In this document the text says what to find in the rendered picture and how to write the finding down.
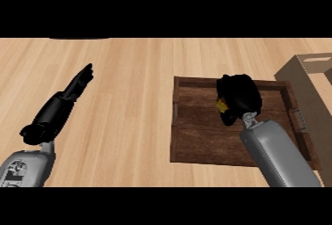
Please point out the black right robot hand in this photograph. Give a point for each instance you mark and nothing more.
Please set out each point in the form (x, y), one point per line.
(241, 93)

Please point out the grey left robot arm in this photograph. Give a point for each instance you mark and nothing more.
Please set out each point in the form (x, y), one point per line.
(27, 168)

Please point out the orange sweet potato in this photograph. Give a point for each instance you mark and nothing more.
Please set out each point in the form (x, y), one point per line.
(222, 106)

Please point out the dark brown wooden tray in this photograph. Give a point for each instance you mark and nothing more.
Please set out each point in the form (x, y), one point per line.
(203, 129)

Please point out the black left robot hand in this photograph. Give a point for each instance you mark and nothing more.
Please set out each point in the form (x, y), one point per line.
(55, 111)

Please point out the tan cardboard box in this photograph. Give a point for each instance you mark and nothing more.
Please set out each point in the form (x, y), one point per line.
(309, 99)

